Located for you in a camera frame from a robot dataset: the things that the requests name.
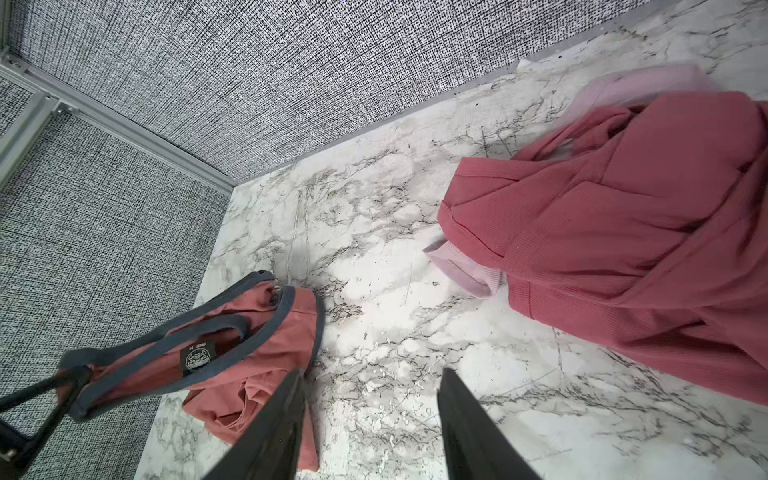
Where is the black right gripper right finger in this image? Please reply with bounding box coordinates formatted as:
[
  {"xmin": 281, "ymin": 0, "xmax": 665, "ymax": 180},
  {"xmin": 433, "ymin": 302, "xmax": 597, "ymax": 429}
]
[{"xmin": 437, "ymin": 368, "xmax": 540, "ymax": 480}]

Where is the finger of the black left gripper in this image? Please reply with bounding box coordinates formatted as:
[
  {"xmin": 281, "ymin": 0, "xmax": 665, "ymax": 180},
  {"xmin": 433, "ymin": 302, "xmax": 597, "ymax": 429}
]
[{"xmin": 1, "ymin": 367, "xmax": 91, "ymax": 474}]

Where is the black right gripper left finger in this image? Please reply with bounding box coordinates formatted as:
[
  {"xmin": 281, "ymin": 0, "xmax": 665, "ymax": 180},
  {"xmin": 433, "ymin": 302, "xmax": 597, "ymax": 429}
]
[{"xmin": 205, "ymin": 371, "xmax": 306, "ymax": 480}]

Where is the salmon pink printed t-shirt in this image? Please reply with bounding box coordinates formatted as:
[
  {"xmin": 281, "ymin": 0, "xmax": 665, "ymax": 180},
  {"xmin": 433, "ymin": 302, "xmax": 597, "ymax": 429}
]
[{"xmin": 58, "ymin": 270, "xmax": 325, "ymax": 444}]

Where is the dark pink ribbed cloth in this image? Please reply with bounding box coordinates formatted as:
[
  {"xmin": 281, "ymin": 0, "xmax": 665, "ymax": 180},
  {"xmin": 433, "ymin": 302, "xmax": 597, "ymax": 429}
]
[{"xmin": 438, "ymin": 92, "xmax": 767, "ymax": 404}]

